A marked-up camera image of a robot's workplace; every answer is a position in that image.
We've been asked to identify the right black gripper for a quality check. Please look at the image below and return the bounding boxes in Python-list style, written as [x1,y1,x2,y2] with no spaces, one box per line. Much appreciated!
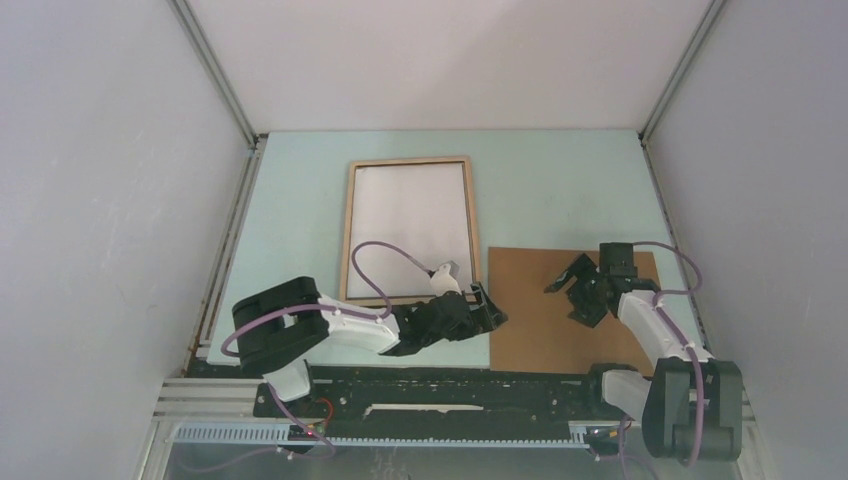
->
[542,254,607,330]

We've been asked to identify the brown cardboard backing board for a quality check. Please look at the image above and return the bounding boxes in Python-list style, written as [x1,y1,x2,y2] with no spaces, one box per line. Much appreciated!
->
[488,247,654,376]

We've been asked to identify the photo print sheet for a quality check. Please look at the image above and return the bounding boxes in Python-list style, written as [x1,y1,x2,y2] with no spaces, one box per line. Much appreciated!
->
[347,162,476,301]

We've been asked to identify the wooden picture frame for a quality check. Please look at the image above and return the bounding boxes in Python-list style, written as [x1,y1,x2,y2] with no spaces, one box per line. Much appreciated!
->
[339,156,483,307]

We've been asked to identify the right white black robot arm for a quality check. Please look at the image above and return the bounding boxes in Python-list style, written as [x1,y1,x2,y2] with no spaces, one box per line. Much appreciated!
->
[545,242,743,466]

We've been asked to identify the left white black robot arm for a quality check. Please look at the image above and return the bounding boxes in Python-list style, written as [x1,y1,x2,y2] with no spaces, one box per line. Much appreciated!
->
[220,270,508,417]

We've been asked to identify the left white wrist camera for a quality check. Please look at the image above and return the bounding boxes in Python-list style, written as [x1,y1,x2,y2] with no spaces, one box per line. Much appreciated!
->
[428,261,461,296]

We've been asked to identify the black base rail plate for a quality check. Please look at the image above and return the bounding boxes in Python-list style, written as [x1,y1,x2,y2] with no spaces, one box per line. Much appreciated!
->
[287,366,624,444]

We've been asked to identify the white cable duct strip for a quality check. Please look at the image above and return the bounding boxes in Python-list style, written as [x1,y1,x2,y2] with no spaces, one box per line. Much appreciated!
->
[171,422,587,449]

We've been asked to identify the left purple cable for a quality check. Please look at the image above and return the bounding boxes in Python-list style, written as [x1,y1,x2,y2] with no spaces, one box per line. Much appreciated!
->
[220,241,435,475]

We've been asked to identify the left corner aluminium post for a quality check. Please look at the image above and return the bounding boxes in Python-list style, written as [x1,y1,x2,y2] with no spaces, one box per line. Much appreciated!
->
[167,0,259,149]

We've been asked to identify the corner aluminium post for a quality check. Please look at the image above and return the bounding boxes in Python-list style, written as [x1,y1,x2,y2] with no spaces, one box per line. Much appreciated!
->
[639,0,729,147]
[167,0,259,149]

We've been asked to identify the right corner aluminium post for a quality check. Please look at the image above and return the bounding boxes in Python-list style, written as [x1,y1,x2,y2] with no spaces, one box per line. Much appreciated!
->
[639,0,729,147]

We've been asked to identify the aluminium frame rails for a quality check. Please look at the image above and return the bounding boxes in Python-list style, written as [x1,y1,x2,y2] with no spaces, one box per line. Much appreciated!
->
[152,377,757,429]

